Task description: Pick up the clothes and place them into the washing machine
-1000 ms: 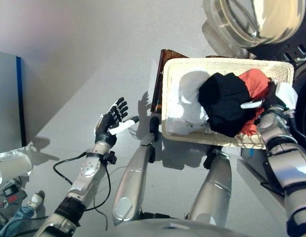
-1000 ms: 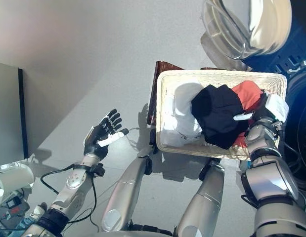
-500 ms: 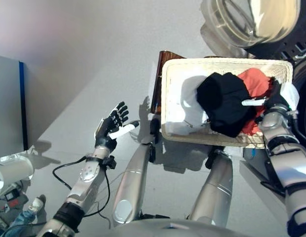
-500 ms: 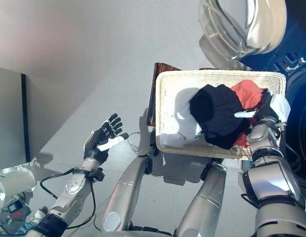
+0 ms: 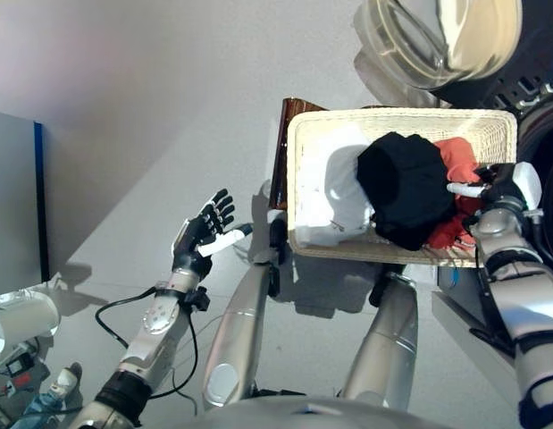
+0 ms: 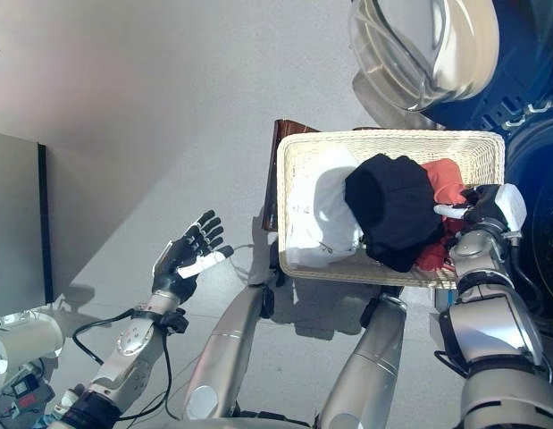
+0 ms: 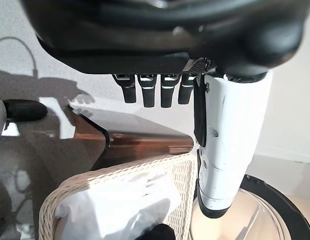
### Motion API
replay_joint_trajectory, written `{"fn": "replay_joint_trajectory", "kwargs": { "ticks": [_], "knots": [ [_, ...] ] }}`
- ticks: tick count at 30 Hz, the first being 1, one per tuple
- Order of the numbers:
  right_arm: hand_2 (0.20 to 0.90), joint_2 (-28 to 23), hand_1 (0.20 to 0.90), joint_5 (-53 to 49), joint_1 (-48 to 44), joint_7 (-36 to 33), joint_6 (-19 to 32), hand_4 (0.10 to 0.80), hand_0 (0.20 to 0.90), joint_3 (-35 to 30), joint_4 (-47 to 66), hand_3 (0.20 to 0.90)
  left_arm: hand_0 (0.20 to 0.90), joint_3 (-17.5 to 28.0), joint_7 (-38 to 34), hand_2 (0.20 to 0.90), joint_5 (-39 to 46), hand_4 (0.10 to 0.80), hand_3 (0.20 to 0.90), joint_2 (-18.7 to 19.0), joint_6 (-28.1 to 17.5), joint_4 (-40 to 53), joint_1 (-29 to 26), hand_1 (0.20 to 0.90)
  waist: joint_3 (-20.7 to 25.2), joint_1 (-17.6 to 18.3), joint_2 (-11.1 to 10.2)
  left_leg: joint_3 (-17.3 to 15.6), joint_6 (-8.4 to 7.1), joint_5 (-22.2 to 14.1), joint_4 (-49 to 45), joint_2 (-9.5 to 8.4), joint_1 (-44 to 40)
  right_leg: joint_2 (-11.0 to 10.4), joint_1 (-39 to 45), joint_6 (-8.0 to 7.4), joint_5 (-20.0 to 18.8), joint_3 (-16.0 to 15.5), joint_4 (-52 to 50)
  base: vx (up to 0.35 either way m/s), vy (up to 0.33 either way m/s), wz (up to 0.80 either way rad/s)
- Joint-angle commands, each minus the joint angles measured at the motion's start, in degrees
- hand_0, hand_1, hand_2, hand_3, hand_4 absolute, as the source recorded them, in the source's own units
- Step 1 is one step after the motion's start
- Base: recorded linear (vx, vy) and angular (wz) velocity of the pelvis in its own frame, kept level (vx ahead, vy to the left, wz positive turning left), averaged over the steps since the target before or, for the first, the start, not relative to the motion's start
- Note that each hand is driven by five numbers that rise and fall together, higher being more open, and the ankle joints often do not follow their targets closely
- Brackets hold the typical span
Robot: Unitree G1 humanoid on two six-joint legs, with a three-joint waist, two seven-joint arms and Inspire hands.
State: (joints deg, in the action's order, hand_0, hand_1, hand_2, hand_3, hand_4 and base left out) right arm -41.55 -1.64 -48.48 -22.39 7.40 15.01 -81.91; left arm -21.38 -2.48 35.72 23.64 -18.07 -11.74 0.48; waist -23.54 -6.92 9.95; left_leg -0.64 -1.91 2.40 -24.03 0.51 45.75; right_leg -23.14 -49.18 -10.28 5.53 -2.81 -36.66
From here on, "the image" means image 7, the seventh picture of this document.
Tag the white garment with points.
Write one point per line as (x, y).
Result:
(114, 205)

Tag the white wicker laundry basket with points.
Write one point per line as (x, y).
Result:
(182, 180)

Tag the black garment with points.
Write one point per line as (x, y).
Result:
(157, 232)

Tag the brown wooden stool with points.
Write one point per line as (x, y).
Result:
(144, 145)

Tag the round glass washing machine door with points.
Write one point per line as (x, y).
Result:
(282, 207)

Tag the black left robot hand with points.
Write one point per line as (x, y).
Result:
(144, 37)

